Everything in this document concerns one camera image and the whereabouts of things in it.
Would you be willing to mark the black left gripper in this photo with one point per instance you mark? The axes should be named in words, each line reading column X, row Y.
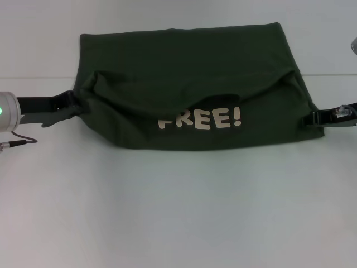
column 42, row 109

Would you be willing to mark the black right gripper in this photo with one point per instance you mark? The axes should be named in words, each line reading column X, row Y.
column 347, row 120

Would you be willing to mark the dark green t-shirt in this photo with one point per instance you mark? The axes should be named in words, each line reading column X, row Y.
column 181, row 69

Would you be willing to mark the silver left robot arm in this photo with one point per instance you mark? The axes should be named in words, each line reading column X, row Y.
column 8, row 111

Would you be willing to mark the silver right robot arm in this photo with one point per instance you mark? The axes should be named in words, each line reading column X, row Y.
column 354, row 46

